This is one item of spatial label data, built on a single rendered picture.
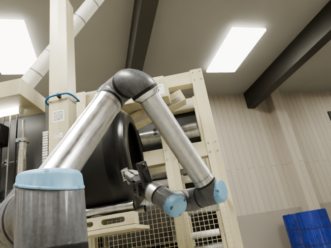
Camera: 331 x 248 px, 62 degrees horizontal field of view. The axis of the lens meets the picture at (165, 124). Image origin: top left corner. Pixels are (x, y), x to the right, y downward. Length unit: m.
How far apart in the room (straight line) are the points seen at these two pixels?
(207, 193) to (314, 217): 4.22
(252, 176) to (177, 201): 5.22
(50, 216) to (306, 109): 7.47
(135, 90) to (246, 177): 5.32
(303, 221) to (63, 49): 4.50
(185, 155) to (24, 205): 0.64
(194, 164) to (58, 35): 1.45
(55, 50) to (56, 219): 1.60
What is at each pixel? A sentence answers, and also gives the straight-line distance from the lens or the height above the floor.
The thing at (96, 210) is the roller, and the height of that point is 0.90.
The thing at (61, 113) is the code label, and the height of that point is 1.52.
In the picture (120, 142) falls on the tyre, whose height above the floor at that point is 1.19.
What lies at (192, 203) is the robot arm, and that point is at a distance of 1.22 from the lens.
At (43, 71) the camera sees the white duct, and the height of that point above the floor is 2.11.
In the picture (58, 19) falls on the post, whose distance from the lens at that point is 2.28.
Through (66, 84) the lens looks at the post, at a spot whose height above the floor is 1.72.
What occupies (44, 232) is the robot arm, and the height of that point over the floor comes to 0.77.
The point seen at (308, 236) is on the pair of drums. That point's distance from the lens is 5.34.
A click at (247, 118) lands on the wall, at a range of 6.78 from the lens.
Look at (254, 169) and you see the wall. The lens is 6.39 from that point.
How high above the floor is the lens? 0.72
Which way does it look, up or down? 22 degrees up
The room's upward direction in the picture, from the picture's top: 9 degrees counter-clockwise
